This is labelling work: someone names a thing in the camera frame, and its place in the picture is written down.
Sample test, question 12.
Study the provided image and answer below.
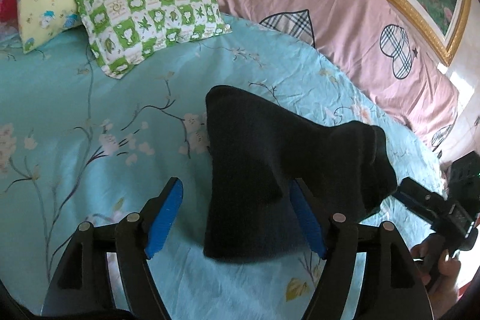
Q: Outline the black fleece pant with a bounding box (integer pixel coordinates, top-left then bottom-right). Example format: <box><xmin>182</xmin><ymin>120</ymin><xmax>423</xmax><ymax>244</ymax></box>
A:
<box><xmin>203</xmin><ymin>85</ymin><xmax>397</xmax><ymax>263</ymax></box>

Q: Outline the person's right hand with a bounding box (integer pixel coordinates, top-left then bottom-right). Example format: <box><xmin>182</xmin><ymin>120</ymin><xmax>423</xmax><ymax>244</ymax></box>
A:
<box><xmin>410</xmin><ymin>234</ymin><xmax>479</xmax><ymax>319</ymax></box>

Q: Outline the teal floral bed sheet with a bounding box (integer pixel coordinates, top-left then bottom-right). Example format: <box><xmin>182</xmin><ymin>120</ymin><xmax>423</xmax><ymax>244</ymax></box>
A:
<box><xmin>1</xmin><ymin>17</ymin><xmax>443</xmax><ymax>319</ymax></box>

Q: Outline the pink quilt with plaid hearts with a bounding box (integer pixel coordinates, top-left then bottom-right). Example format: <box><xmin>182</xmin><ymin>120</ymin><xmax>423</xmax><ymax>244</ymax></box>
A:
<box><xmin>218</xmin><ymin>0</ymin><xmax>459</xmax><ymax>149</ymax></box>

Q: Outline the green white checkered pillow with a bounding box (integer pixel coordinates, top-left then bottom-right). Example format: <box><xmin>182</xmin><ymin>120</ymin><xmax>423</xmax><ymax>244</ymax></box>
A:
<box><xmin>75</xmin><ymin>0</ymin><xmax>231</xmax><ymax>79</ymax></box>

